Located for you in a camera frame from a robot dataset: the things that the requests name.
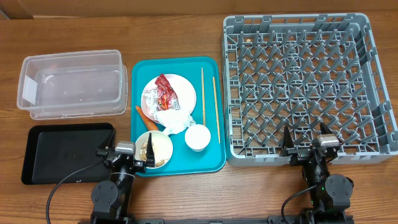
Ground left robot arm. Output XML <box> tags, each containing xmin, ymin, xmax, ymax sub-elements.
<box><xmin>90</xmin><ymin>130</ymin><xmax>155</xmax><ymax>223</ymax></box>

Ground large pink plate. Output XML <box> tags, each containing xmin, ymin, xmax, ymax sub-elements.
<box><xmin>142</xmin><ymin>73</ymin><xmax>197</xmax><ymax>114</ymax></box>

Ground wooden chopstick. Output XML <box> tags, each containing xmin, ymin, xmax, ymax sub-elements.
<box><xmin>201</xmin><ymin>67</ymin><xmax>206</xmax><ymax>126</ymax></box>
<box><xmin>212</xmin><ymin>77</ymin><xmax>221</xmax><ymax>144</ymax></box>

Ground grey dish rack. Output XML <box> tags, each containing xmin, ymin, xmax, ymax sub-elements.
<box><xmin>222</xmin><ymin>13</ymin><xmax>397</xmax><ymax>166</ymax></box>

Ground black plastic tray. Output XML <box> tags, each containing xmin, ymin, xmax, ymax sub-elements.
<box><xmin>21</xmin><ymin>123</ymin><xmax>114</xmax><ymax>185</ymax></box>

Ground aluminium foil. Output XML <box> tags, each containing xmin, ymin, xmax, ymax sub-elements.
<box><xmin>143</xmin><ymin>88</ymin><xmax>158</xmax><ymax>113</ymax></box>

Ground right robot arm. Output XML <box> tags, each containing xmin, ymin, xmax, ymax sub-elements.
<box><xmin>280</xmin><ymin>123</ymin><xmax>354</xmax><ymax>224</ymax></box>

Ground orange carrot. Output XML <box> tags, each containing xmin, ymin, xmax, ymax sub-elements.
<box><xmin>135</xmin><ymin>106</ymin><xmax>159</xmax><ymax>131</ymax></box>

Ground left wooden chopstick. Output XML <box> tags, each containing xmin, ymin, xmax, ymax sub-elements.
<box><xmin>201</xmin><ymin>67</ymin><xmax>206</xmax><ymax>126</ymax></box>

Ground white bowl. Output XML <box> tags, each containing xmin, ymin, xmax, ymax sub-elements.
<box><xmin>135</xmin><ymin>131</ymin><xmax>173</xmax><ymax>169</ymax></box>

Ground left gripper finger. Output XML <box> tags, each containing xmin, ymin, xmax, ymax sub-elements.
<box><xmin>146</xmin><ymin>133</ymin><xmax>155</xmax><ymax>167</ymax></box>
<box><xmin>101</xmin><ymin>129</ymin><xmax>116</xmax><ymax>150</ymax></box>

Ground peanut shells and rice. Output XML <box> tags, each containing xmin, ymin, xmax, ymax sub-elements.
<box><xmin>140</xmin><ymin>141</ymin><xmax>169</xmax><ymax>167</ymax></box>

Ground white cup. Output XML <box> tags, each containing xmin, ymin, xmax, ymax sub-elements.
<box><xmin>185</xmin><ymin>124</ymin><xmax>211</xmax><ymax>152</ymax></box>

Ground teal serving tray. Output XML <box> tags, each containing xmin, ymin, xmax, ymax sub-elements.
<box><xmin>131</xmin><ymin>57</ymin><xmax>226</xmax><ymax>177</ymax></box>

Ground white napkin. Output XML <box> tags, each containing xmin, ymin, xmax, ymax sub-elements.
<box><xmin>154</xmin><ymin>109</ymin><xmax>196</xmax><ymax>136</ymax></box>

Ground clear plastic bin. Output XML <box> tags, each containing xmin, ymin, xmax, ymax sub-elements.
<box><xmin>17</xmin><ymin>50</ymin><xmax>128</xmax><ymax>120</ymax></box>

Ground right wooden chopstick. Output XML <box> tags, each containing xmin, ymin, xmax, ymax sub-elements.
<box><xmin>212</xmin><ymin>77</ymin><xmax>221</xmax><ymax>144</ymax></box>

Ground red snack wrapper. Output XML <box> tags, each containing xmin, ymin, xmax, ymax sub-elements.
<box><xmin>155</xmin><ymin>74</ymin><xmax>180</xmax><ymax>111</ymax></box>

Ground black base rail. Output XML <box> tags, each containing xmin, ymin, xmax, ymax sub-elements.
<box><xmin>77</xmin><ymin>215</ymin><xmax>355</xmax><ymax>224</ymax></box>

